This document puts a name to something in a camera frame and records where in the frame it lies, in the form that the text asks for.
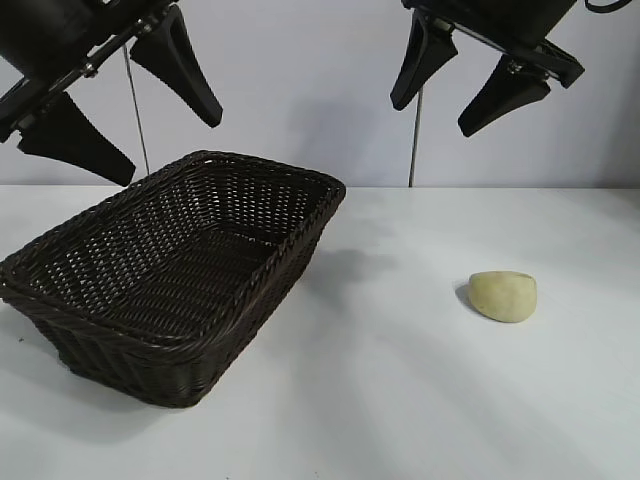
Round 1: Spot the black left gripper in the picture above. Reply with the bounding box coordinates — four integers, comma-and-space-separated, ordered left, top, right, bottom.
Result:
0, 0, 224, 186

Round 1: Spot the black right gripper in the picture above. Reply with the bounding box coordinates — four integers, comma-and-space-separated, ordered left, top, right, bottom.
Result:
389, 0, 586, 137

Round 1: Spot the dark brown wicker basket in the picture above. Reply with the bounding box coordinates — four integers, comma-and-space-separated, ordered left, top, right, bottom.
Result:
0, 148, 348, 407

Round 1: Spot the pale yellow egg yolk pastry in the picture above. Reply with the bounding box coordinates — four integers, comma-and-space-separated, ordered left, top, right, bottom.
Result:
468, 270, 539, 325

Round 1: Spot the thin metal rod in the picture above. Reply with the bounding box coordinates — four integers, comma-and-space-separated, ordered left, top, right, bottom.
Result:
408, 84, 426, 189
122, 49, 150, 176

